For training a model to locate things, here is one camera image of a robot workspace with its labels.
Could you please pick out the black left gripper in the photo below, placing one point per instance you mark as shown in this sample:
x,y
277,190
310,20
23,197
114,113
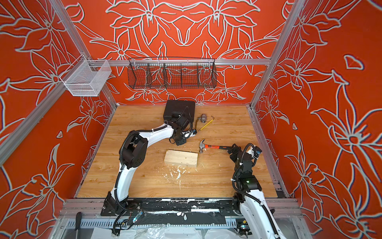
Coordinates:
x,y
179,143

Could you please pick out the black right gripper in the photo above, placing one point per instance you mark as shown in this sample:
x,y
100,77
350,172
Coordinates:
x,y
234,150

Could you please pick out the claw hammer red black handle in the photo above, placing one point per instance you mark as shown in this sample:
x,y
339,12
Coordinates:
x,y
204,146

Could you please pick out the light wooden block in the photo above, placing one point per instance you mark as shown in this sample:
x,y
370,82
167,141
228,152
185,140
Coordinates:
x,y
181,158

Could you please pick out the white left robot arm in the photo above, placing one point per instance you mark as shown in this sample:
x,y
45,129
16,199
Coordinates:
x,y
132,154

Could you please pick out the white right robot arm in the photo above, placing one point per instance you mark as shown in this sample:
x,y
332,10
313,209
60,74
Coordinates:
x,y
249,200

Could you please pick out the black plastic tool case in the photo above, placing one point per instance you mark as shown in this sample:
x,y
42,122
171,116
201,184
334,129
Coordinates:
x,y
175,108

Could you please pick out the yellow hex key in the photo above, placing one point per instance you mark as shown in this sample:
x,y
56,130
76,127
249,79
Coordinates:
x,y
209,122

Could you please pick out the aluminium back crossbar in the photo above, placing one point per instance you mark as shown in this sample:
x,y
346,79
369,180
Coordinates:
x,y
217,62

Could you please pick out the white mesh basket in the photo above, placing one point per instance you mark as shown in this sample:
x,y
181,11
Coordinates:
x,y
82,79

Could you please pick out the black screwdriver left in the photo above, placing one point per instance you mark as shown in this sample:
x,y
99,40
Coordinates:
x,y
78,224

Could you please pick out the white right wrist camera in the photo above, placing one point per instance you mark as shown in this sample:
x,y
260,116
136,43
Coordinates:
x,y
256,152

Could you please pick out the black wire basket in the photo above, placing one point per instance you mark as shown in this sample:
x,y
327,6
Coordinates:
x,y
172,76

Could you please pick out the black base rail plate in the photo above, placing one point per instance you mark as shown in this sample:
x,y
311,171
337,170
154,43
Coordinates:
x,y
184,211

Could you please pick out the aluminium frame post right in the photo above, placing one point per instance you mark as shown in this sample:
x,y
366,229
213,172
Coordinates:
x,y
287,28

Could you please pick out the aluminium frame post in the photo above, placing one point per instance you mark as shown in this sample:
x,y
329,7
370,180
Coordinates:
x,y
287,28
72,32

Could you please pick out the aluminium frame post left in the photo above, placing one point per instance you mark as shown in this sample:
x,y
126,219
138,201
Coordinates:
x,y
72,32

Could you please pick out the aluminium left side rail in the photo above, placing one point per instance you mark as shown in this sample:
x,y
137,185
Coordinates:
x,y
22,131

